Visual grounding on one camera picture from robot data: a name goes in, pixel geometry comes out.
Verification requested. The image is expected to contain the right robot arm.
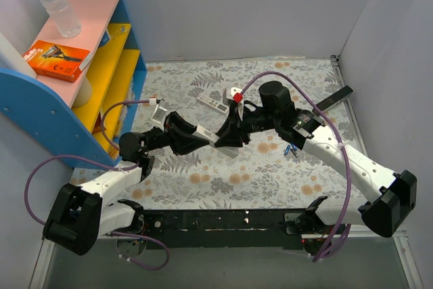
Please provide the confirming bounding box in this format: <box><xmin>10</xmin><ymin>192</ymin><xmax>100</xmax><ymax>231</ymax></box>
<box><xmin>215</xmin><ymin>81</ymin><xmax>417</xmax><ymax>238</ymax></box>

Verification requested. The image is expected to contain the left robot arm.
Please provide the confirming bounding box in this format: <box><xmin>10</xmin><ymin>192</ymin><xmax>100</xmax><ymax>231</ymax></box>
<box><xmin>43</xmin><ymin>112</ymin><xmax>214</xmax><ymax>255</ymax></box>

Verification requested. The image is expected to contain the white air conditioner remote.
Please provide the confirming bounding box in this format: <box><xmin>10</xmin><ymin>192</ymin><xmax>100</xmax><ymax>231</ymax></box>
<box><xmin>196</xmin><ymin>93</ymin><xmax>229</xmax><ymax>114</ymax></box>

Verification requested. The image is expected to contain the floral table mat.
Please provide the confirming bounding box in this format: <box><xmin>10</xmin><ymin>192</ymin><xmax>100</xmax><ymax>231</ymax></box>
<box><xmin>67</xmin><ymin>58</ymin><xmax>380</xmax><ymax>210</ymax></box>

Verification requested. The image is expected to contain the blue shelf unit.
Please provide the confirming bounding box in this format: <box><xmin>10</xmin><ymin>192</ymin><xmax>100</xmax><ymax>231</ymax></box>
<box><xmin>1</xmin><ymin>0</ymin><xmax>147</xmax><ymax>168</ymax></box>

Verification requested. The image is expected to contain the black rectangular box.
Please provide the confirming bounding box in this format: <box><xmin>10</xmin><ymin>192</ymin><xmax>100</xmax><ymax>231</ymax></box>
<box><xmin>316</xmin><ymin>85</ymin><xmax>353</xmax><ymax>112</ymax></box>

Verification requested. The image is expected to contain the orange razor box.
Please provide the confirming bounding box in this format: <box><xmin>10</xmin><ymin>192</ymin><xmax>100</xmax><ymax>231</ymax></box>
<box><xmin>22</xmin><ymin>40</ymin><xmax>93</xmax><ymax>83</ymax></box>

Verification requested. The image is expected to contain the clear plastic bottle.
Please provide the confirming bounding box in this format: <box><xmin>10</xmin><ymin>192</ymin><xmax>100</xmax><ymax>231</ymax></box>
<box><xmin>39</xmin><ymin>0</ymin><xmax>82</xmax><ymax>38</ymax></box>

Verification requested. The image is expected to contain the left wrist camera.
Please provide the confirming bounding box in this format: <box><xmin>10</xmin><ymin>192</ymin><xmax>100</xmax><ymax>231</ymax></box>
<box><xmin>150</xmin><ymin>99</ymin><xmax>168</xmax><ymax>130</ymax></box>

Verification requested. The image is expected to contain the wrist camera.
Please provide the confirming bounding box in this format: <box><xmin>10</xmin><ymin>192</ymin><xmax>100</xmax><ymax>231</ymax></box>
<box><xmin>223</xmin><ymin>87</ymin><xmax>244</xmax><ymax>120</ymax></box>
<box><xmin>150</xmin><ymin>99</ymin><xmax>168</xmax><ymax>130</ymax></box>

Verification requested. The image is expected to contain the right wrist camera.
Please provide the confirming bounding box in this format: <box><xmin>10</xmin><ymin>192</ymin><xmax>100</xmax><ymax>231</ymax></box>
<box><xmin>223</xmin><ymin>87</ymin><xmax>244</xmax><ymax>120</ymax></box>

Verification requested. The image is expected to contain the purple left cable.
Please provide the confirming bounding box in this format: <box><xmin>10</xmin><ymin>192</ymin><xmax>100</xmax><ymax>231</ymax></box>
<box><xmin>23</xmin><ymin>99</ymin><xmax>170</xmax><ymax>271</ymax></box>

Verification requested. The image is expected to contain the purple cable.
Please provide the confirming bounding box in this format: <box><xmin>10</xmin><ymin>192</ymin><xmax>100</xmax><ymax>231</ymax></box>
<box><xmin>23</xmin><ymin>99</ymin><xmax>170</xmax><ymax>271</ymax></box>
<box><xmin>240</xmin><ymin>71</ymin><xmax>352</xmax><ymax>263</ymax></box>

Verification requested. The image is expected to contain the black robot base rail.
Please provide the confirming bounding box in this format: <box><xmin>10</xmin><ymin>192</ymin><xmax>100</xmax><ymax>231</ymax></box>
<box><xmin>114</xmin><ymin>207</ymin><xmax>336</xmax><ymax>256</ymax></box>

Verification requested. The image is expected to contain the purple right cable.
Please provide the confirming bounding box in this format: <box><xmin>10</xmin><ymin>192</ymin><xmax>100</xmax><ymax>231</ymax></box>
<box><xmin>240</xmin><ymin>71</ymin><xmax>352</xmax><ymax>263</ymax></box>

